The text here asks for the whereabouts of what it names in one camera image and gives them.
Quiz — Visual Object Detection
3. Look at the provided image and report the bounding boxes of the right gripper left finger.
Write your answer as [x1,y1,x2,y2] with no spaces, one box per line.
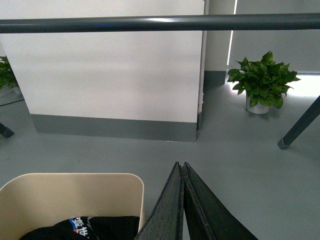
[135,162,184,240]

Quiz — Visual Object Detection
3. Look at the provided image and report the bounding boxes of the grey clothes hanger rail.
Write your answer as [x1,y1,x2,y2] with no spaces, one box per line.
[0,13,320,34]

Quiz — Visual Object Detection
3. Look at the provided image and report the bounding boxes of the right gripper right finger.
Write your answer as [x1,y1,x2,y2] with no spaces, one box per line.
[182,162,257,240]

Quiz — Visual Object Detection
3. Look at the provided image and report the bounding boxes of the grey hanger rack right leg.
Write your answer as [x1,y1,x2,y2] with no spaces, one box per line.
[277,96,320,150]

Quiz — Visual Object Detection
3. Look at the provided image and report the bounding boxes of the black clothes with print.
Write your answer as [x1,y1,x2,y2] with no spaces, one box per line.
[21,216,140,240]

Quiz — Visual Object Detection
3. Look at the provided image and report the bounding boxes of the grey hanger rack leg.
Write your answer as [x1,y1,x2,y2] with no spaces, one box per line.
[277,96,320,150]
[0,123,15,139]

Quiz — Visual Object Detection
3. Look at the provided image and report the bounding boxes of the beige plastic laundry hamper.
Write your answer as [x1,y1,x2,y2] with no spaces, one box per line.
[0,173,145,240]

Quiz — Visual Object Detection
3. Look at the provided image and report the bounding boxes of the green plant at left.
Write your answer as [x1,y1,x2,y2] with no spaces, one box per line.
[0,55,22,95]

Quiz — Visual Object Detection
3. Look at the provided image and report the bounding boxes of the green potted plant white pot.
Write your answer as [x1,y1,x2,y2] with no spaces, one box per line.
[227,51,300,115]

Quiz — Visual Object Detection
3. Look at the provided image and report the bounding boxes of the grey hanger rack left leg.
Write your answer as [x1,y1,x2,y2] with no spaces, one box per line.
[0,123,15,139]

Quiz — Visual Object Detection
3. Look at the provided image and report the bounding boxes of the white vertical wall pipe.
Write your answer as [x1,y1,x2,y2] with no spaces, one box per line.
[196,0,210,131]

